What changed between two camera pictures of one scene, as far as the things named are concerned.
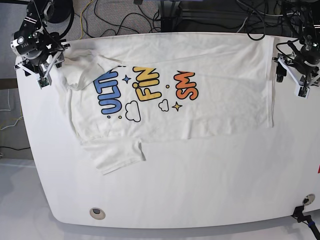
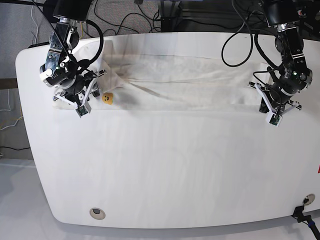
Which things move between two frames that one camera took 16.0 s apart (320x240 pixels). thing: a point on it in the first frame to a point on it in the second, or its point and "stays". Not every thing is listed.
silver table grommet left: (97, 213) stays
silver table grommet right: (308, 199) stays
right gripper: (305, 74) to (273, 100)
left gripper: (40, 65) to (78, 95)
